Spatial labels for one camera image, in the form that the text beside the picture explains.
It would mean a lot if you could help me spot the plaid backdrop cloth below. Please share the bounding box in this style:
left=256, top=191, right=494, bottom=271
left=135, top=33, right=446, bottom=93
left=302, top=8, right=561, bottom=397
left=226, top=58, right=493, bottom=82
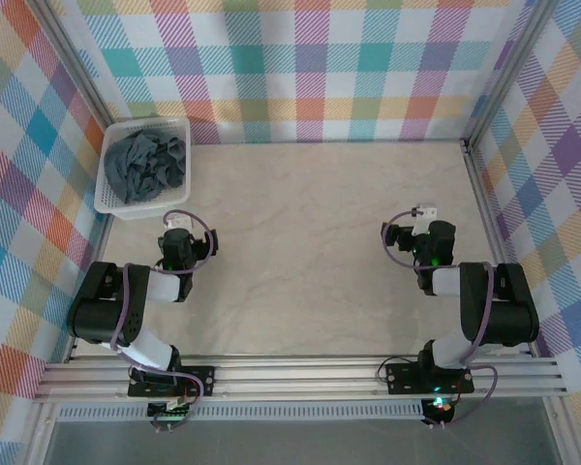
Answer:
left=60, top=0, right=534, bottom=146
left=0, top=0, right=106, bottom=456
left=474, top=0, right=581, bottom=465

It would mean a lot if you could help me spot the grey t-shirt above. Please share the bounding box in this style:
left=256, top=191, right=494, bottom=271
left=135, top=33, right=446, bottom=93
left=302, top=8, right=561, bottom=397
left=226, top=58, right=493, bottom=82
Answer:
left=104, top=131, right=188, bottom=205

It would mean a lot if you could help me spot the white perforated plastic basket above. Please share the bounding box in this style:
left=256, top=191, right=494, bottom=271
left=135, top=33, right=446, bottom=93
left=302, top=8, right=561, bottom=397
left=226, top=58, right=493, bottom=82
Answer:
left=93, top=115, right=194, bottom=222

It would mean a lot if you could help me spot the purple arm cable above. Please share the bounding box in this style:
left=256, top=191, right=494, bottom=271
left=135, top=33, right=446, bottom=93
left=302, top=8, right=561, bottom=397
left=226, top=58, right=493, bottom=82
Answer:
left=382, top=207, right=500, bottom=428
left=110, top=208, right=212, bottom=409

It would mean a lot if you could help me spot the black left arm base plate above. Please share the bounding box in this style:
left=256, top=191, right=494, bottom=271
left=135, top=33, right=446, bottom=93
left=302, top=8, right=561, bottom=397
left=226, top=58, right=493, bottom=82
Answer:
left=128, top=365, right=217, bottom=398

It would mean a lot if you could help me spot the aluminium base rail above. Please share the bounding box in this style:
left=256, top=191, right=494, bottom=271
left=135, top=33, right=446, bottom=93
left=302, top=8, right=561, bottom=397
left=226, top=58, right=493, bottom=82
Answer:
left=32, top=356, right=570, bottom=404

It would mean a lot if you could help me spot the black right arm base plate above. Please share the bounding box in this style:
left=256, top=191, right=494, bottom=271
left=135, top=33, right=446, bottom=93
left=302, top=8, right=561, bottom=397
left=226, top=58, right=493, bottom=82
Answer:
left=385, top=361, right=475, bottom=394

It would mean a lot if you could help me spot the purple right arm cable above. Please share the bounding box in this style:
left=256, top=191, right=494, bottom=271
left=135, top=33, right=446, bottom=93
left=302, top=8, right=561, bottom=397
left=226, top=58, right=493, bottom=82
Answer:
left=382, top=207, right=500, bottom=428

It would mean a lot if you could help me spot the grey slotted cable duct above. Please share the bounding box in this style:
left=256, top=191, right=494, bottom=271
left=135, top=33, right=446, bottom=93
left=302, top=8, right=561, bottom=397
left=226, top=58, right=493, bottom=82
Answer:
left=56, top=402, right=427, bottom=423

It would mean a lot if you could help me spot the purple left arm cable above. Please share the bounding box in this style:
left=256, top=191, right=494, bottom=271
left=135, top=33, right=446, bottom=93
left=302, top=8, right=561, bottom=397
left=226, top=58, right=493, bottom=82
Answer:
left=110, top=208, right=212, bottom=409

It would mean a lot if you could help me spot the aluminium frame post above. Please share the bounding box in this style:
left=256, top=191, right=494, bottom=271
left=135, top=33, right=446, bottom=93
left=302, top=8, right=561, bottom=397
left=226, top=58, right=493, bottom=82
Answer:
left=37, top=0, right=116, bottom=128
left=462, top=0, right=562, bottom=149

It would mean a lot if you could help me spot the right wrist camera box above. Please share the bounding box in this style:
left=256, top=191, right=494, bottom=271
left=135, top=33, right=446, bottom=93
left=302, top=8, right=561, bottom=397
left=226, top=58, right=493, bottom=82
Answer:
left=411, top=202, right=440, bottom=237

